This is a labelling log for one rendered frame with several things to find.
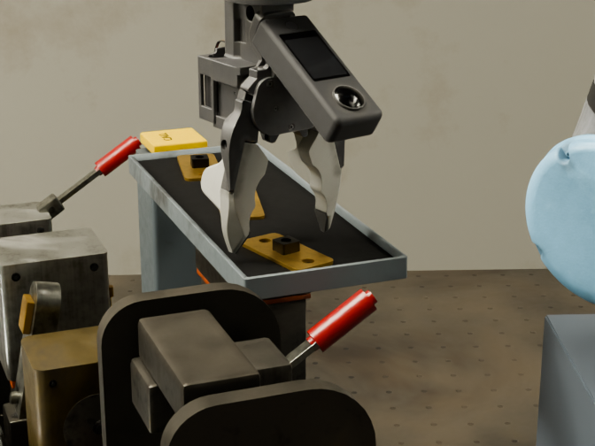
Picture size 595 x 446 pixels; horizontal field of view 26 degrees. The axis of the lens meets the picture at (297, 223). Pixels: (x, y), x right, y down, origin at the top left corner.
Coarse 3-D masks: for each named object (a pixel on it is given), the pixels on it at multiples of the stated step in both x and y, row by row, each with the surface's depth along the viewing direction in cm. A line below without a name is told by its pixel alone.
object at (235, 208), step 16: (256, 144) 100; (256, 160) 100; (208, 176) 104; (240, 176) 99; (256, 176) 100; (208, 192) 103; (224, 192) 100; (240, 192) 100; (224, 208) 101; (240, 208) 100; (224, 224) 101; (240, 224) 101; (240, 240) 102
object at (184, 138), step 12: (144, 132) 141; (156, 132) 141; (168, 132) 141; (180, 132) 141; (192, 132) 141; (144, 144) 140; (156, 144) 136; (168, 144) 136; (180, 144) 137; (192, 144) 137; (204, 144) 138
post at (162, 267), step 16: (144, 192) 140; (144, 208) 141; (160, 208) 138; (144, 224) 142; (160, 224) 138; (144, 240) 143; (160, 240) 139; (176, 240) 140; (144, 256) 144; (160, 256) 139; (176, 256) 140; (192, 256) 141; (144, 272) 144; (160, 272) 140; (176, 272) 141; (192, 272) 141; (144, 288) 145; (160, 288) 141
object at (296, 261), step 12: (252, 240) 107; (264, 240) 108; (276, 240) 104; (288, 240) 105; (264, 252) 104; (276, 252) 104; (288, 252) 104; (300, 252) 104; (312, 252) 104; (288, 264) 102; (300, 264) 102; (312, 264) 102; (324, 264) 102
